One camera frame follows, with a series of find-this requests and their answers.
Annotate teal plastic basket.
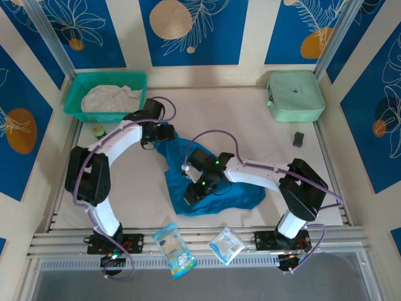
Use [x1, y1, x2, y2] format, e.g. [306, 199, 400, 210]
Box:
[63, 71, 148, 124]

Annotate aluminium table edge rail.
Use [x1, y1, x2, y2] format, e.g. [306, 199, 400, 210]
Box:
[315, 120, 353, 226]
[43, 120, 84, 235]

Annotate white crumpled t-shirt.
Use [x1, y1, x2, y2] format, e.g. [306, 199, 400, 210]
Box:
[80, 84, 143, 114]

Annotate blue poster with orange circle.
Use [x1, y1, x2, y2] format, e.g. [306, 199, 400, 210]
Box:
[264, 0, 348, 66]

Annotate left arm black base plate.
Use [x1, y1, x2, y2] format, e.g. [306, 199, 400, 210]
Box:
[83, 233, 145, 255]

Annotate black cable connector block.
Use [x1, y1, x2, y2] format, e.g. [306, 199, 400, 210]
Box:
[100, 253, 128, 277]
[277, 253, 303, 273]

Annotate slotted grey cable duct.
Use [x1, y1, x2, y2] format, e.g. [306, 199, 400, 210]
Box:
[37, 254, 366, 273]

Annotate blue wall poster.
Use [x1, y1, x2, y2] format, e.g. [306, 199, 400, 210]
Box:
[0, 0, 66, 92]
[340, 29, 401, 195]
[0, 43, 55, 202]
[325, 0, 387, 85]

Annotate mint green zip case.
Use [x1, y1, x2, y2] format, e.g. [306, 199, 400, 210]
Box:
[266, 70, 326, 123]

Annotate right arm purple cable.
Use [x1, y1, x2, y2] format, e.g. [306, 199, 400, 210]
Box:
[184, 130, 345, 275]

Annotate blue yellow snack packet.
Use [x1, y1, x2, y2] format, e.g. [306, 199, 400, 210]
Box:
[152, 221, 198, 281]

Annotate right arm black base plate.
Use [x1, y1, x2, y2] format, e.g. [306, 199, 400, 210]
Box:
[252, 230, 311, 251]

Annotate blue poster with beige circle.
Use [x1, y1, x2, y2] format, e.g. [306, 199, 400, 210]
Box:
[139, 0, 250, 67]

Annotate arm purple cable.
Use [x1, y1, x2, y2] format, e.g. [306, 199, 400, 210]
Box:
[184, 130, 345, 275]
[72, 96, 176, 282]

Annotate blue t-shirt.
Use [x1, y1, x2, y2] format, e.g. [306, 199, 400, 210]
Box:
[155, 125, 267, 217]

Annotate aluminium frame post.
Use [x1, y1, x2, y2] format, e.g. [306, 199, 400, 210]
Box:
[314, 0, 366, 81]
[22, 0, 78, 81]

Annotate wide aluminium profile rail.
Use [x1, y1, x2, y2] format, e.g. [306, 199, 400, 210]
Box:
[26, 224, 367, 261]

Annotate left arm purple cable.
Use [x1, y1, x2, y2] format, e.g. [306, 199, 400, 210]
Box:
[72, 96, 176, 282]

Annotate blue poster with flower drawing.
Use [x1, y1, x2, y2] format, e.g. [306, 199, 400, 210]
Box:
[40, 0, 128, 69]

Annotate white plastic packet blue print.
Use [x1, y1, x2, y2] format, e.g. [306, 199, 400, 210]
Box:
[208, 226, 246, 267]

